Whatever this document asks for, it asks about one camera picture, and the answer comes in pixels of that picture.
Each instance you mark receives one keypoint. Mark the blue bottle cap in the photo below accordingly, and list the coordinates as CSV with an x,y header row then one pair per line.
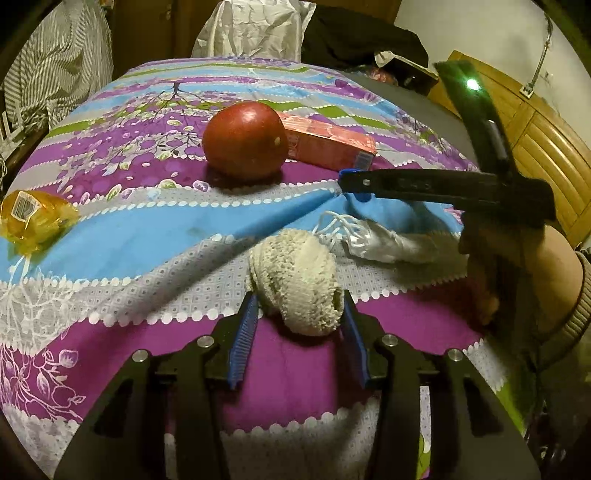
x,y
362,197

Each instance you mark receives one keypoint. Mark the cream knitted cloth roll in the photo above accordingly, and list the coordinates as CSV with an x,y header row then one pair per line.
x,y
300,272

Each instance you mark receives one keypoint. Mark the orange plastic wrapper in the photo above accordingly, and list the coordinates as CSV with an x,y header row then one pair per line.
x,y
41,221

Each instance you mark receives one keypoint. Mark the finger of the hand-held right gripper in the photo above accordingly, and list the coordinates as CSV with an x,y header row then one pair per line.
x,y
415,184

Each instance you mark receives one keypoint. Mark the red cardboard box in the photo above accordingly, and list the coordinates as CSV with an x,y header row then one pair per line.
x,y
323,141

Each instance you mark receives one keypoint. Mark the grey striped cloth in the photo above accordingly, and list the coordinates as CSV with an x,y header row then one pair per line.
x,y
60,55

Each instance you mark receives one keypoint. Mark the red patterned bag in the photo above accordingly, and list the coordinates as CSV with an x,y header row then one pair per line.
x,y
381,74

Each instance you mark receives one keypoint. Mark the white plastic bag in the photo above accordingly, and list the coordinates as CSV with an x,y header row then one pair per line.
x,y
249,27

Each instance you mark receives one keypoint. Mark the dark cardboard box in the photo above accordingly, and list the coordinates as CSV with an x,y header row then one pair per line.
x,y
411,74

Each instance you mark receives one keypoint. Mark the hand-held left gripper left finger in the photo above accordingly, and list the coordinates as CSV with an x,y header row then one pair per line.
x,y
242,341

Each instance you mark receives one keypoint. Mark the red round fruit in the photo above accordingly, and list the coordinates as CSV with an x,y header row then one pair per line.
x,y
240,138

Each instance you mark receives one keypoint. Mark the black cloth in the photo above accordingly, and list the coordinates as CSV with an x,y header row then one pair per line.
x,y
360,37

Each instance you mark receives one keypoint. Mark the purple floral striped sheet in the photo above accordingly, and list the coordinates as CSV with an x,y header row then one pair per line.
x,y
138,240

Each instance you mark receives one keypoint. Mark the person's right forearm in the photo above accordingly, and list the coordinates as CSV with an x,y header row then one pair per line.
x,y
577,332

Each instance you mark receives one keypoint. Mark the person's right hand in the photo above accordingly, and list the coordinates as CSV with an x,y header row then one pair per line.
x,y
554,277

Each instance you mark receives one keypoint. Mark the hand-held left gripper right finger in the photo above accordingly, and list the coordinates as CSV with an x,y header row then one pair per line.
x,y
355,350

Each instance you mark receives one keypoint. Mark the dark wooden door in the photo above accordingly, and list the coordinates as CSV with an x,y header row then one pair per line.
x,y
152,27

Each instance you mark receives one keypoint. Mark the light wooden bed headboard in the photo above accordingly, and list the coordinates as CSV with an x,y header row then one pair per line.
x,y
545,138

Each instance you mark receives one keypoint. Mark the dark wooden wardrobe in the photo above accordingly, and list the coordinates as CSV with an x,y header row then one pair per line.
x,y
369,7

